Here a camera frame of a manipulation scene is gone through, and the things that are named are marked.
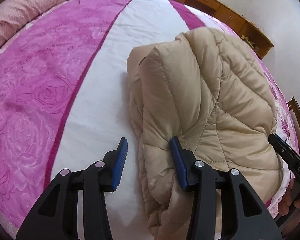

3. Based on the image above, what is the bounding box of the brown wooden cabinet row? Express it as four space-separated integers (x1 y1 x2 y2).
106 0 275 61

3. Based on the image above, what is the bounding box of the beige quilted down jacket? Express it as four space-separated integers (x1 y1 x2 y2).
127 27 283 239

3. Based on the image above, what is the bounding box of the person's right hand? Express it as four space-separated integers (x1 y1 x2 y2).
278 179 300 216

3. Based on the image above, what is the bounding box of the magenta white floral bedspread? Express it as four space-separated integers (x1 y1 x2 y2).
0 0 295 239

